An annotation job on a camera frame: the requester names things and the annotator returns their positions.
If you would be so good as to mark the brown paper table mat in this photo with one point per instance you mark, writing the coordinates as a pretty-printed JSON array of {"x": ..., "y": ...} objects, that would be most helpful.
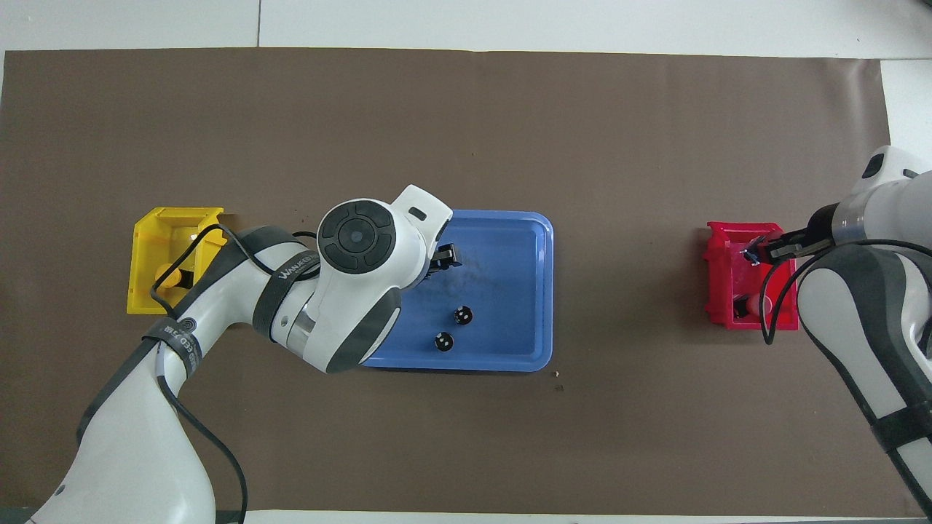
[{"x": 466, "y": 437}]

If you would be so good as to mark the blue plastic tray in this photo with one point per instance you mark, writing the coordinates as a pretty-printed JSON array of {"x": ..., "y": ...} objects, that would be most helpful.
[{"x": 510, "y": 291}]

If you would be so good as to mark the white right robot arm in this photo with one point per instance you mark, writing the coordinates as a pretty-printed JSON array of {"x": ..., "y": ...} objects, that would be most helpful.
[{"x": 895, "y": 327}]

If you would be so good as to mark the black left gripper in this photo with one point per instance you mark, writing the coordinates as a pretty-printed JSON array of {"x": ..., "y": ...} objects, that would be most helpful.
[{"x": 434, "y": 268}]

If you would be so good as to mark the yellow push button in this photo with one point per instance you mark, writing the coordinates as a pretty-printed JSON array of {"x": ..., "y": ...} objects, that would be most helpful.
[{"x": 169, "y": 275}]

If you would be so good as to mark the yellow plastic bin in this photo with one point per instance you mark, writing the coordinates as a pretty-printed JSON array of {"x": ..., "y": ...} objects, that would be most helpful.
[{"x": 142, "y": 240}]

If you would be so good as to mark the small black cylinder component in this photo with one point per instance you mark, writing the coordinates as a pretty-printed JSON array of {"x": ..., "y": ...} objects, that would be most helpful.
[
  {"x": 463, "y": 315},
  {"x": 443, "y": 341}
]

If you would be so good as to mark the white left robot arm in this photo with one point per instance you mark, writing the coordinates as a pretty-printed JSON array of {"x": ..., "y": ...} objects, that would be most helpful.
[{"x": 145, "y": 451}]

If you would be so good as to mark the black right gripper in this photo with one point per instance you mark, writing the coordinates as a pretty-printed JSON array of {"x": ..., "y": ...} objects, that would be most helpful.
[{"x": 819, "y": 229}]

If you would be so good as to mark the red plastic bin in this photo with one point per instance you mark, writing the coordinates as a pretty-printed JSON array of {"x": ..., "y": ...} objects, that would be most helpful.
[{"x": 721, "y": 291}]

